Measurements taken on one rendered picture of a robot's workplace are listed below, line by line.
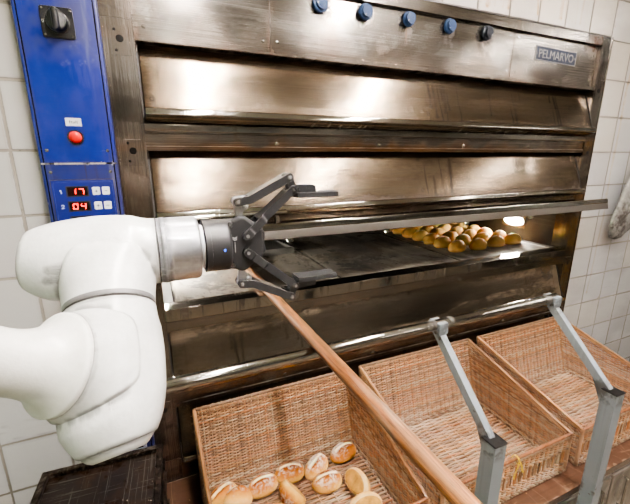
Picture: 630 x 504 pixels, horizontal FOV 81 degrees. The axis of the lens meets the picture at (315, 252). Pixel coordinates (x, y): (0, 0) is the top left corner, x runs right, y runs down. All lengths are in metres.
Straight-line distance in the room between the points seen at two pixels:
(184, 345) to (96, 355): 0.83
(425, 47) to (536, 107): 0.59
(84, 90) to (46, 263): 0.63
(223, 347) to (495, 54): 1.42
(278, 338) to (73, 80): 0.91
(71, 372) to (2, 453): 1.00
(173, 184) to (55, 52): 0.37
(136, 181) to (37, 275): 0.61
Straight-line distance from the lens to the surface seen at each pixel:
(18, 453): 1.41
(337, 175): 1.24
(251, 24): 1.20
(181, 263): 0.52
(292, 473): 1.38
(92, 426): 0.44
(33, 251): 0.53
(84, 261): 0.50
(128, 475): 1.20
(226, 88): 1.13
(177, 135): 1.10
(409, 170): 1.40
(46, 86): 1.09
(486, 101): 1.64
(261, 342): 1.28
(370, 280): 1.37
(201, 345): 1.25
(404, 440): 0.65
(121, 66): 1.11
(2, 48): 1.15
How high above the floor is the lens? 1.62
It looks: 15 degrees down
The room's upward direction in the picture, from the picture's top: straight up
